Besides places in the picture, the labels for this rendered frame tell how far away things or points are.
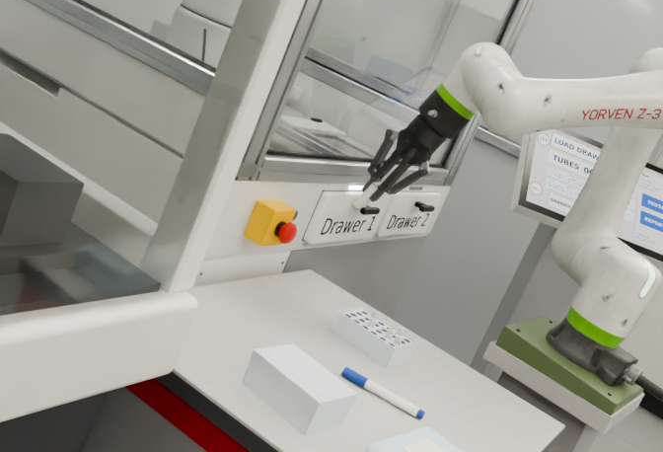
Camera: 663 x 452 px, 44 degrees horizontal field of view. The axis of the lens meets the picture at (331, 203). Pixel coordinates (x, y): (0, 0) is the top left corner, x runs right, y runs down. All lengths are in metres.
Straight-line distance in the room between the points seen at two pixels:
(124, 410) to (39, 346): 0.41
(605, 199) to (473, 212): 1.59
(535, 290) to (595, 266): 0.81
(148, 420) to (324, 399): 0.25
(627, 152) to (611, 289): 0.30
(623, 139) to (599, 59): 1.47
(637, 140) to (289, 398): 1.04
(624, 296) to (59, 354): 1.22
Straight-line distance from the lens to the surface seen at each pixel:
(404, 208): 1.99
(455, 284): 3.46
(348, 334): 1.43
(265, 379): 1.12
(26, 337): 0.80
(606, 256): 1.79
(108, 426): 1.24
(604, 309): 1.78
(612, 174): 1.87
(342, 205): 1.70
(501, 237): 3.37
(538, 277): 2.58
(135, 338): 0.91
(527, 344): 1.75
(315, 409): 1.08
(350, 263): 1.92
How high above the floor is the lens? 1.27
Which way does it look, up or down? 13 degrees down
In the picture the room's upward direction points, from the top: 23 degrees clockwise
